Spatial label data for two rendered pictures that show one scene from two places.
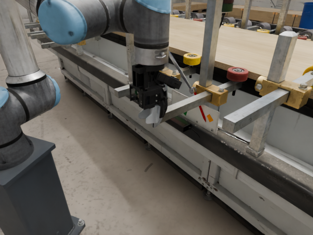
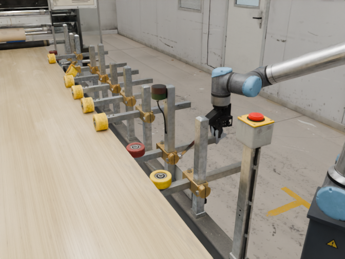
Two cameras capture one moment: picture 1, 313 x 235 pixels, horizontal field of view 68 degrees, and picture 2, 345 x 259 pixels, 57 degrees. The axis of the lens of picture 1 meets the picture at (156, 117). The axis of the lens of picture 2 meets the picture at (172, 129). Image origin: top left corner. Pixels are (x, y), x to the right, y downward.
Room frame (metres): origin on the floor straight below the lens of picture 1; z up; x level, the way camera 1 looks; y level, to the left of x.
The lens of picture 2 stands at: (2.02, 0.07, 1.56)
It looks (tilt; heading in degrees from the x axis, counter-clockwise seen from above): 25 degrees down; 191
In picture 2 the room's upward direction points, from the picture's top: straight up
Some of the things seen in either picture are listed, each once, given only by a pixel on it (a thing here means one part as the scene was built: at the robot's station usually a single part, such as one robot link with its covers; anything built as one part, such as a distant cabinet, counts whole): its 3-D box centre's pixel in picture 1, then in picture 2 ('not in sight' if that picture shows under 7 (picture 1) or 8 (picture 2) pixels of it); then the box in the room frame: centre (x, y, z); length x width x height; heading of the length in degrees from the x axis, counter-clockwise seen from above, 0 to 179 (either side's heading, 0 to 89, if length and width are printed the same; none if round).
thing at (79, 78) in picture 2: not in sight; (104, 75); (-0.01, -0.82, 0.95); 0.50 x 0.04 x 0.04; 129
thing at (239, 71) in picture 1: (235, 82); (136, 156); (0.88, -0.32, 0.85); 0.08 x 0.08 x 0.11
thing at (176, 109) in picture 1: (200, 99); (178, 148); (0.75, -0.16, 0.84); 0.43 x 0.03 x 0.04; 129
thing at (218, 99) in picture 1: (209, 92); (166, 153); (0.80, -0.20, 0.85); 0.13 x 0.06 x 0.05; 39
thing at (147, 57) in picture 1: (152, 54); (219, 99); (0.60, 0.01, 1.05); 0.10 x 0.09 x 0.05; 38
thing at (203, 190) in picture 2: (166, 76); (195, 183); (1.00, -0.04, 0.84); 0.13 x 0.06 x 0.05; 39
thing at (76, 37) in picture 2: not in sight; (79, 62); (-0.55, -1.28, 0.89); 0.03 x 0.03 x 0.48; 39
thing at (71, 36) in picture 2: not in sight; (74, 59); (-0.74, -1.44, 0.87); 0.03 x 0.03 x 0.48; 39
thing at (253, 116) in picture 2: not in sight; (255, 117); (1.22, 0.13, 1.22); 0.04 x 0.04 x 0.02
